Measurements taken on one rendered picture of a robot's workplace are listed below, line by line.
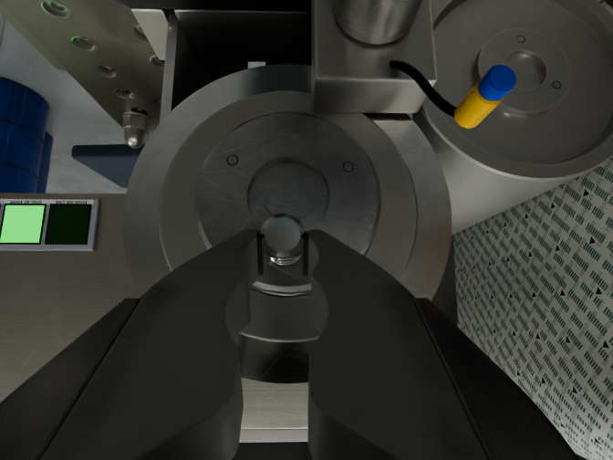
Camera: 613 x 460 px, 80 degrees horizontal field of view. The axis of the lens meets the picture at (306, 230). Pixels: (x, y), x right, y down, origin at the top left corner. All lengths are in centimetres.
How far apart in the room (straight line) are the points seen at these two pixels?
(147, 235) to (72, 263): 40
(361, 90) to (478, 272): 26
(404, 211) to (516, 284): 18
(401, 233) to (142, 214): 11
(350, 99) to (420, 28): 4
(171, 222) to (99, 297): 39
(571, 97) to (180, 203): 20
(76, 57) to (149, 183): 34
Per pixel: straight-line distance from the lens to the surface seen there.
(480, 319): 39
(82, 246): 57
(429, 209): 18
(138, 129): 58
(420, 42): 17
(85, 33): 46
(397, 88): 17
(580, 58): 26
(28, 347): 60
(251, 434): 52
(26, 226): 61
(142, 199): 18
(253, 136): 16
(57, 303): 58
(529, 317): 32
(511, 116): 22
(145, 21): 23
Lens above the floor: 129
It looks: 12 degrees down
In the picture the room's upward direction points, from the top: 180 degrees clockwise
